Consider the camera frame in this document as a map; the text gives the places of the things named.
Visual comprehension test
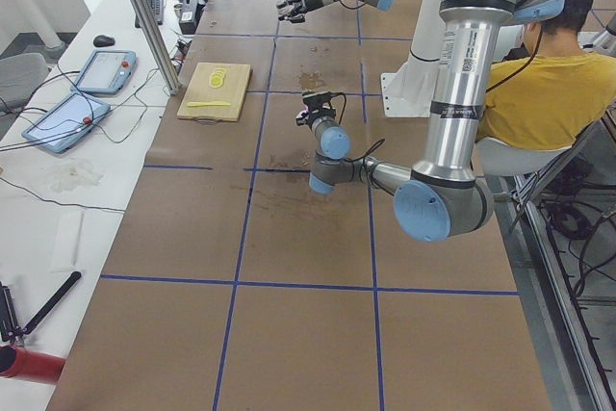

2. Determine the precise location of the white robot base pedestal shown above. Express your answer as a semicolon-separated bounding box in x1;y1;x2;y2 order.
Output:
381;0;445;117

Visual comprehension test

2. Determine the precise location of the upper blue teach pendant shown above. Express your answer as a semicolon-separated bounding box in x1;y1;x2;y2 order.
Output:
72;49;137;95

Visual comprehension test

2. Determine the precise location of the black keyboard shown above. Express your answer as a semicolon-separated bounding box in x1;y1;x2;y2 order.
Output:
134;0;165;30

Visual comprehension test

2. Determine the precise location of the bamboo cutting board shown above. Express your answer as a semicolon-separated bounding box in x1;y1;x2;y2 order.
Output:
177;63;251;122

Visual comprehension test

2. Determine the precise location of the aluminium frame post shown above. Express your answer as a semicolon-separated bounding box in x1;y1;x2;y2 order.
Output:
130;0;180;95

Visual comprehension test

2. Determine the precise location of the yellow plastic knife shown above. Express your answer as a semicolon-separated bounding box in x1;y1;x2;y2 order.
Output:
186;100;231;108

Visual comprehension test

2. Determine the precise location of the black computer mouse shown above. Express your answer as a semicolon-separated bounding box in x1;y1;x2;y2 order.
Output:
92;35;116;48

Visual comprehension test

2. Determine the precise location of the white chair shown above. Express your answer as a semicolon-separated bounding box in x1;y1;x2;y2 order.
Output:
475;119;602;176

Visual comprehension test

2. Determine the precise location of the person in yellow shirt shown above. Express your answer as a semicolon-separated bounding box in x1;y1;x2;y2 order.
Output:
476;0;615;150

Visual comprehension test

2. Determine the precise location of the white foam strip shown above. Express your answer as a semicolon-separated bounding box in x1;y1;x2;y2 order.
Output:
49;211;84;272

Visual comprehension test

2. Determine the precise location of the black rod tool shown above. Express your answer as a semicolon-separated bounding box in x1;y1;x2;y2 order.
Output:
22;270;82;335

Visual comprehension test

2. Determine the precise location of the red cylinder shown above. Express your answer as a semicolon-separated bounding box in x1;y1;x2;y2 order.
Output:
1;345;65;384

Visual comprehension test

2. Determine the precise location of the blue teach pendant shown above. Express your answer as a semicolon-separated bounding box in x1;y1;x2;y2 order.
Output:
72;49;137;95
22;91;111;154

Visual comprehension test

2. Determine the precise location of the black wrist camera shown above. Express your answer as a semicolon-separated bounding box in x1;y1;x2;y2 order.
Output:
301;90;347;112

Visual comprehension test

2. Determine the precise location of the lower blue teach pendant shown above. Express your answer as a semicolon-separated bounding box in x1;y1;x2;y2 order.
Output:
22;91;111;154

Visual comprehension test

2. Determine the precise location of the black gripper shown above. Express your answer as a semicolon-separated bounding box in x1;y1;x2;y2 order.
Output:
295;105;336;128
276;0;321;23

